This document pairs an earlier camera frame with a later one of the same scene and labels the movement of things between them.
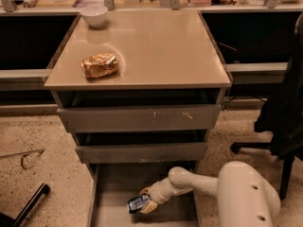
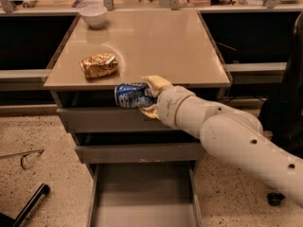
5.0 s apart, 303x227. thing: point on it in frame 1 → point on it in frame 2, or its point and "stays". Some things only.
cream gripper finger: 151,205 → 151,111
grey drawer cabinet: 141,89 stays
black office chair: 280,117 stays
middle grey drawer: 144,153 stays
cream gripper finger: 146,190 → 156,83
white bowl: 95,14 stays
